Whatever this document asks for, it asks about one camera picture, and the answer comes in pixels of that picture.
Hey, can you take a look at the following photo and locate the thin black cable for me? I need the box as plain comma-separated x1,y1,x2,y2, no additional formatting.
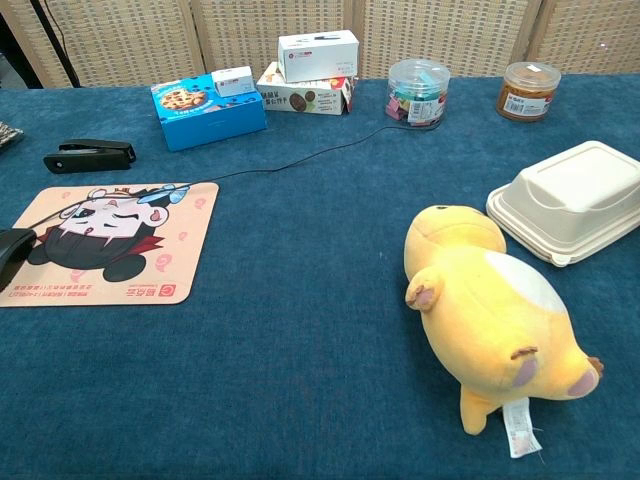
29,122,444,234

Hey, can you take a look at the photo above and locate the black computer mouse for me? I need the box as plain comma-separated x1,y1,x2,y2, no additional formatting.
0,228,39,294

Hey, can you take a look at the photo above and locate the white chocolate cookie box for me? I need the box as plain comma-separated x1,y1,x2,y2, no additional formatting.
255,61,359,116

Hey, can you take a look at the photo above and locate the blue cookie box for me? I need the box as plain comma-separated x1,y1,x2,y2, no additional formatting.
150,73,268,153

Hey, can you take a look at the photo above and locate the pink cartoon mouse pad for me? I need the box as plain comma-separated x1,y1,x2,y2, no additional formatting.
0,181,221,308

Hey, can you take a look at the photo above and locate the white takeout clamshell box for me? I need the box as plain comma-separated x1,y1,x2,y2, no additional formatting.
485,140,640,268

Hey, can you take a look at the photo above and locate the blue table cloth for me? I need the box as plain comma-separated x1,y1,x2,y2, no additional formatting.
0,73,640,480

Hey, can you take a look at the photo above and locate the clear jar of binder clips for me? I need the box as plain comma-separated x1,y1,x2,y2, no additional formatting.
384,58,452,130

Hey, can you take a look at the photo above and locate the small white carton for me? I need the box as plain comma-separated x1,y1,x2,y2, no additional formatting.
211,66,255,98

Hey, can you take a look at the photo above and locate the large white carton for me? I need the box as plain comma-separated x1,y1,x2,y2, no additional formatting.
277,29,360,84

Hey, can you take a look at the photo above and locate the yellow plush toy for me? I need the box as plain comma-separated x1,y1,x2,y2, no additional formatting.
403,204,605,459

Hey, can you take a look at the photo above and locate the black stapler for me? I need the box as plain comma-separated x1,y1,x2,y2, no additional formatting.
42,139,137,175

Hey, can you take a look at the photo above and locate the clear jar of brown food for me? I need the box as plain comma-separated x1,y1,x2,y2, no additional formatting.
496,61,562,123

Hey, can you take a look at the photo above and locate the woven folding screen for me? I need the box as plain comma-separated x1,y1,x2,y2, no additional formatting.
0,0,640,90

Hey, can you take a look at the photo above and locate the dark patterned pouch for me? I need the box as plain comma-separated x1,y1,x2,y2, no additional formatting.
0,121,25,150

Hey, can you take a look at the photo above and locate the black stand pole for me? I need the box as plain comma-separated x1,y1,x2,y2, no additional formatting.
29,0,82,89

